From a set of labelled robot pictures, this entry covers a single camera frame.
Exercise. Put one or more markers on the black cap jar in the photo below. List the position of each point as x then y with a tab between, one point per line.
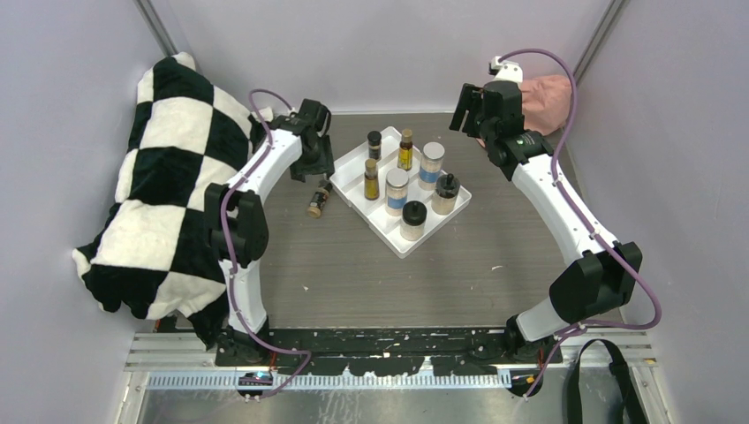
414	217
445	195

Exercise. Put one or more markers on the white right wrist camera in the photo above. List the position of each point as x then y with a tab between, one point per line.
505	70

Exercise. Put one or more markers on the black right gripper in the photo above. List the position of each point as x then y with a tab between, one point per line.
470	100

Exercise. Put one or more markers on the silver lid jar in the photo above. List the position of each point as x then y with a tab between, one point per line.
397	182
431	163

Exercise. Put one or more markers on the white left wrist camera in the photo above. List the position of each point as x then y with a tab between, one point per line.
316	114

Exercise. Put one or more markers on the black white checkered blanket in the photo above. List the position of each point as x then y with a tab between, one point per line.
151	255

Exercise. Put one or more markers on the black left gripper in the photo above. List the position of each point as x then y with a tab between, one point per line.
322	166

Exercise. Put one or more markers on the small dark bottle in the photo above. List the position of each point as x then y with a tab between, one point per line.
319	199
374	145

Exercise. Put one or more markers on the white divided plastic tray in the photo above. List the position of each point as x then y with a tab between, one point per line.
348	181

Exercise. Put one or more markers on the pink cloth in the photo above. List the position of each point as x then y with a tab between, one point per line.
546	103

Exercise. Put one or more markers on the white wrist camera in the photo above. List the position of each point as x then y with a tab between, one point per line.
505	70
316	114

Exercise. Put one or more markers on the yellow oil bottle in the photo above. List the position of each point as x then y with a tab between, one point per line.
404	158
371	181

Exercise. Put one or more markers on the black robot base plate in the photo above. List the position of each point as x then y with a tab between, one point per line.
384	352

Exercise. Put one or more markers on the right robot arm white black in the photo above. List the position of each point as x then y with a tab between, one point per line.
594	281

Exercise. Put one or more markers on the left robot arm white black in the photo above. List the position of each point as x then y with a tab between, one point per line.
237	230

